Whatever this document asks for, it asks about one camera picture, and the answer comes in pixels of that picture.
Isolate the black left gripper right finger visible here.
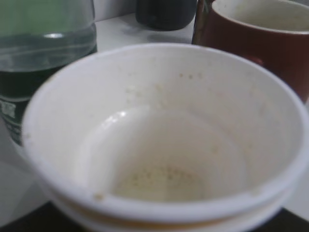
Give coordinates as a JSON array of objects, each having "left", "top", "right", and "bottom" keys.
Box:
[{"left": 265, "top": 209, "right": 309, "bottom": 232}]

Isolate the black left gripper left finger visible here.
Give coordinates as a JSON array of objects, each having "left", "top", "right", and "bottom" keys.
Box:
[{"left": 0, "top": 203, "right": 86, "bottom": 232}]

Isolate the yellow paper cup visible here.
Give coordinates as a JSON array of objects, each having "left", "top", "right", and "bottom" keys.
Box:
[{"left": 22, "top": 43, "right": 309, "bottom": 232}]

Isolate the clear water bottle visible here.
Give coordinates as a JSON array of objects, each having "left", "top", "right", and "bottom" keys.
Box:
[{"left": 0, "top": 0, "right": 97, "bottom": 145}]

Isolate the red ceramic mug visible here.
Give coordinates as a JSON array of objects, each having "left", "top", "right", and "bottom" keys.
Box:
[{"left": 192, "top": 0, "right": 309, "bottom": 102}]

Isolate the black mug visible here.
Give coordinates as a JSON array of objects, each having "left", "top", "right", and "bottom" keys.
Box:
[{"left": 135, "top": 0, "right": 197, "bottom": 31}]

